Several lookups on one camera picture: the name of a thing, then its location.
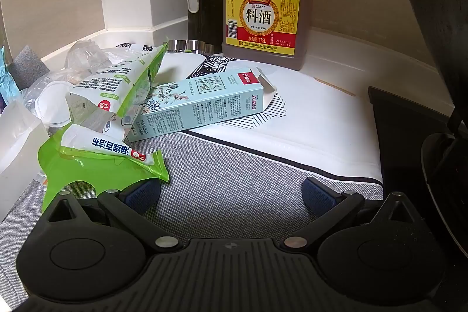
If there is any white sheet black line pattern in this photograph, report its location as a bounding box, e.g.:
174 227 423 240
113 42 384 188

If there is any black wok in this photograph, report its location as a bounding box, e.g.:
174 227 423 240
403 0 468 130

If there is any cooking wine jug yellow label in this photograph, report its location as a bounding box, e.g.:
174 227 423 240
221 0 315 71

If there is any grey mat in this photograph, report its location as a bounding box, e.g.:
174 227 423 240
0 45 384 301

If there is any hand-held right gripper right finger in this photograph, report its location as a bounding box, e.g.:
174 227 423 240
282 177 420 256

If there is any green white snack bag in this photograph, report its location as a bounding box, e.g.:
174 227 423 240
66 42 169 141
37 124 171 214

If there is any teal crumpled paper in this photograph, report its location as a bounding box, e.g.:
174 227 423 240
0 47 19 108

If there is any light blue toothpaste box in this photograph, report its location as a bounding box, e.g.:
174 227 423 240
126 68 278 143

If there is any metal ring mold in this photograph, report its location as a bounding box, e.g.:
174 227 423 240
167 39 214 55

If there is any white disposable bowl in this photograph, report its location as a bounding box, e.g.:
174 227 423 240
37 81 74 130

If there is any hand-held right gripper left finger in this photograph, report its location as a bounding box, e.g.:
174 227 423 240
43 180 182 257

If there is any clear plastic bag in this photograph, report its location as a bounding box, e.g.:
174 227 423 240
20 39 121 108

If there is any wooden stick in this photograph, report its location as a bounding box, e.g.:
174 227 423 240
314 77 356 96

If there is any white plastic bag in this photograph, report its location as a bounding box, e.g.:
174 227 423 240
0 98 50 181

